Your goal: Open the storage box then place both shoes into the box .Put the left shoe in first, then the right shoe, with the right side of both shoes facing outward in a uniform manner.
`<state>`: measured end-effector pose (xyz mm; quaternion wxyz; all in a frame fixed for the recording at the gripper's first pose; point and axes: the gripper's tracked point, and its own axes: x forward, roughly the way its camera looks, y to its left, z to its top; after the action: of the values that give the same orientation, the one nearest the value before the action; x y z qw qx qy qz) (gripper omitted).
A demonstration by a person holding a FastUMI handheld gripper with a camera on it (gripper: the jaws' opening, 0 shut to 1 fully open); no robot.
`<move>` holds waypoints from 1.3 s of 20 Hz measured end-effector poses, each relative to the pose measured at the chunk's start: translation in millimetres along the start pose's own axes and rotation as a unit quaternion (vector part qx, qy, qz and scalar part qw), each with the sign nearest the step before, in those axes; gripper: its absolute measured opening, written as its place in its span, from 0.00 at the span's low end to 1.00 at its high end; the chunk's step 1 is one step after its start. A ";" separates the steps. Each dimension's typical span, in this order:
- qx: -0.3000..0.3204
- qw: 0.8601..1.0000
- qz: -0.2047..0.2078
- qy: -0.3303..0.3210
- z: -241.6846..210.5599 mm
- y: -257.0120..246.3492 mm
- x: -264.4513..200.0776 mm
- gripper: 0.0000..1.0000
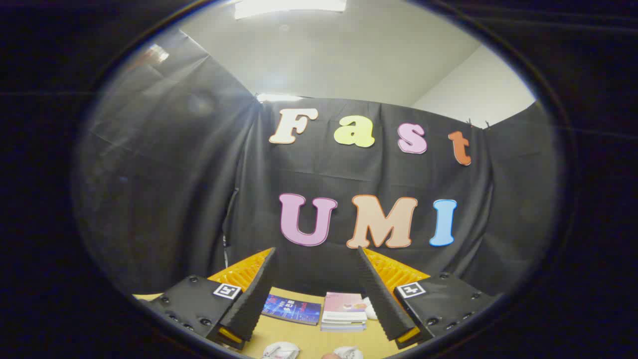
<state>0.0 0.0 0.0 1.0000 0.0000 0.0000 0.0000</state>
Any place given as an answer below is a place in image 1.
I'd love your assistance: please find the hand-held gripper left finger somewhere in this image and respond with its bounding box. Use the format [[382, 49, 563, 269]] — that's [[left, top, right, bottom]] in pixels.
[[134, 247, 278, 351]]

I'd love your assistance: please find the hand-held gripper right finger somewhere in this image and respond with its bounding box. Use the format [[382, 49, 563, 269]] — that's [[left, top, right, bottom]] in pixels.
[[356, 246, 500, 350]]

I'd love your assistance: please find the blue cover book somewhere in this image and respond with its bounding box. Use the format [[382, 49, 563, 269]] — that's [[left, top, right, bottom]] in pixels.
[[261, 294, 322, 326]]

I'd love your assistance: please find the black backdrop cloth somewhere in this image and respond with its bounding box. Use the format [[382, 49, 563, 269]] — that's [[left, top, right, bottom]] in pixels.
[[75, 27, 561, 300]]

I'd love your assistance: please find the ceiling light panel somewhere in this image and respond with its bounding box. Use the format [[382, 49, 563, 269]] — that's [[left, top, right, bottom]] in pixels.
[[234, 0, 347, 19]]

